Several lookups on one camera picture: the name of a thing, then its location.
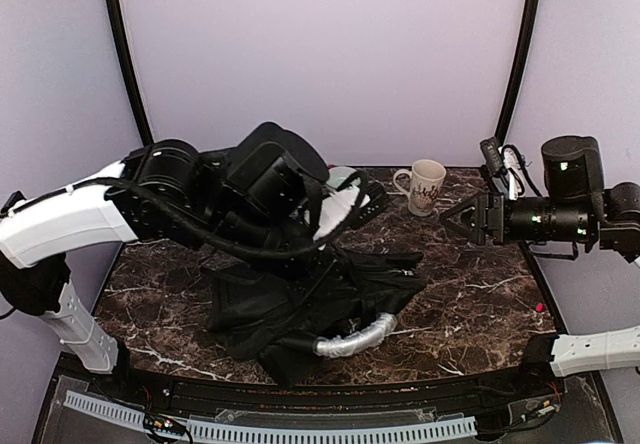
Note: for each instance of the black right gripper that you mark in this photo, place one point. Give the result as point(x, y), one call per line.
point(484, 217)

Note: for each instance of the black student backpack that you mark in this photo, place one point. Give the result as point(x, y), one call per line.
point(289, 318)

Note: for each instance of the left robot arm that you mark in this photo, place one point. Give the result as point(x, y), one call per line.
point(260, 199)

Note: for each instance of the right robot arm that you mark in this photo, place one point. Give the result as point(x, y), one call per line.
point(576, 208)

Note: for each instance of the cream floral mug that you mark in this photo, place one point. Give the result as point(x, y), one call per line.
point(421, 185)

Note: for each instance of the pale green bowl centre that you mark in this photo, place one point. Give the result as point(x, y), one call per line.
point(338, 175)

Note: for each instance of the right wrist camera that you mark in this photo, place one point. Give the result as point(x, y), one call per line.
point(503, 165)

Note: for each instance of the black right frame post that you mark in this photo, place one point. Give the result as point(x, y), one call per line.
point(521, 53)

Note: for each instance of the black frame post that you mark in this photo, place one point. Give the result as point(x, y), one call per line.
point(127, 71)
point(521, 53)

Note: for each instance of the white slotted cable duct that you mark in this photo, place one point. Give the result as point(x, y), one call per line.
point(252, 427)

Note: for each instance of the black left frame post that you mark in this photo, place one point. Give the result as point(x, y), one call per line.
point(127, 71)

